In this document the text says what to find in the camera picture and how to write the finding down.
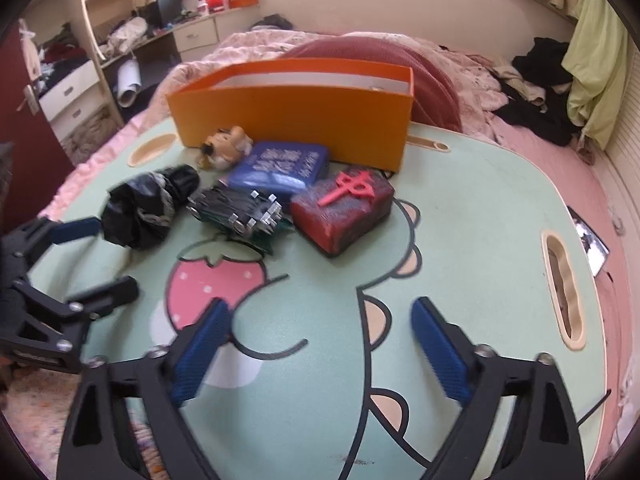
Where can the black computer monitor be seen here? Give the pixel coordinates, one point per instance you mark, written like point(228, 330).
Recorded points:
point(169, 7)

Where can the cartoon printed green desktop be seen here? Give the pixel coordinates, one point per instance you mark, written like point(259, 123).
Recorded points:
point(475, 220)

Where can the plush dog toy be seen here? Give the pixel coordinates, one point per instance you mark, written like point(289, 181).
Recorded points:
point(225, 147)

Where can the dark green toy car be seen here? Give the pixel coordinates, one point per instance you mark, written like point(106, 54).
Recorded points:
point(235, 210)

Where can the orange cardboard box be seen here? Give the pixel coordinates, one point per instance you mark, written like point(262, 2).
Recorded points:
point(300, 115)

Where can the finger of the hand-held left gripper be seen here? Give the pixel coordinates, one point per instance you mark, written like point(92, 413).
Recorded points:
point(110, 292)
point(75, 230)

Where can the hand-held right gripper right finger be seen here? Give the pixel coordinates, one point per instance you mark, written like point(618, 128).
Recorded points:
point(440, 355)

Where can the dark red door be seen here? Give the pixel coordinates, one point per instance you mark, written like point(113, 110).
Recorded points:
point(20, 160)

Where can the white rolled paper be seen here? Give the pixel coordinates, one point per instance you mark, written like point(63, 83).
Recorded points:
point(127, 82)

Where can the black clothes pile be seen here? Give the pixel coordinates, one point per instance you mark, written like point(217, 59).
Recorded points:
point(540, 115)

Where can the light green hanging cloth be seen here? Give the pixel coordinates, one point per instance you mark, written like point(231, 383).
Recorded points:
point(595, 60)

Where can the black smartphone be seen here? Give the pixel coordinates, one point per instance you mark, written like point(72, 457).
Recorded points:
point(590, 245)

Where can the red block with raised symbol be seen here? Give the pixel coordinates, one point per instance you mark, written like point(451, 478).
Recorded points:
point(340, 215)

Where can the beige garment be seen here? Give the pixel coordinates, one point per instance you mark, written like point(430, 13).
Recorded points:
point(522, 85)

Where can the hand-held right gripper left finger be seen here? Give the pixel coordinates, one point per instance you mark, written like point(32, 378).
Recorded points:
point(200, 352)

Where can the blue tissue packet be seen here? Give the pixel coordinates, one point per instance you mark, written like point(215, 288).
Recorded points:
point(280, 167)

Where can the red plush item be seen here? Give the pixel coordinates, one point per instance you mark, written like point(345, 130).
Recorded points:
point(216, 2)

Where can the dark cloth on bed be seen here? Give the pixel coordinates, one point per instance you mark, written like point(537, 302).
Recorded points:
point(272, 22)

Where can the pink floral quilt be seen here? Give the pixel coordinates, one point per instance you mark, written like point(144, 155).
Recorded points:
point(240, 47)

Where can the small orange storage box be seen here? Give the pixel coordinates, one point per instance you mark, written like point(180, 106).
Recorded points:
point(244, 2)

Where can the cream desk drawer unit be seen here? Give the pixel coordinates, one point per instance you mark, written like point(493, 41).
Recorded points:
point(197, 37)

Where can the white crumpled clothes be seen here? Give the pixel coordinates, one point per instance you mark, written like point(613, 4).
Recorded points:
point(127, 35)

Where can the dark red pillow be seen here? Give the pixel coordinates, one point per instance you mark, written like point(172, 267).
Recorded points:
point(430, 85)

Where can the cream wall shelf unit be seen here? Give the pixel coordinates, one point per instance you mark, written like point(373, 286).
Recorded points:
point(95, 5)

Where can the multicolour speckled rug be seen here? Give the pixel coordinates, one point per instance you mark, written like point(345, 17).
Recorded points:
point(35, 410)

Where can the black bag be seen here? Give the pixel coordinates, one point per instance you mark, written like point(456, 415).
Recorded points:
point(145, 205)

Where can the white drawer cabinet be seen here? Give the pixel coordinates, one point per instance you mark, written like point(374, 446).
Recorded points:
point(70, 95)

